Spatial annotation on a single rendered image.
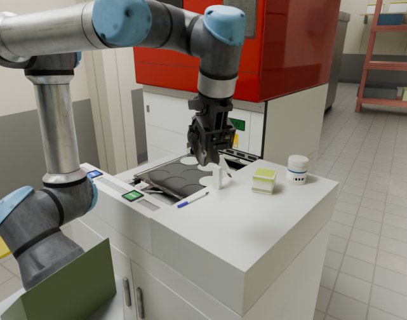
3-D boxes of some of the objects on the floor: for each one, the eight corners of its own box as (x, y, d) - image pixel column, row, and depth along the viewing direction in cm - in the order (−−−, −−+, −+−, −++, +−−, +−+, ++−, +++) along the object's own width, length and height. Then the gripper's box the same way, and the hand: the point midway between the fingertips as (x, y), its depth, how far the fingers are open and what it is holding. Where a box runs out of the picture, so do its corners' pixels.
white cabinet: (173, 265, 210) (167, 155, 179) (305, 355, 151) (333, 216, 120) (87, 326, 166) (60, 195, 135) (227, 488, 107) (238, 322, 76)
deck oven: (285, 101, 722) (294, 15, 651) (334, 106, 666) (350, 13, 595) (261, 113, 610) (269, 11, 539) (319, 121, 554) (336, 9, 483)
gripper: (202, 106, 56) (193, 186, 70) (246, 102, 59) (229, 180, 73) (189, 84, 63) (183, 162, 76) (229, 82, 65) (217, 157, 79)
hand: (202, 160), depth 76 cm, fingers closed
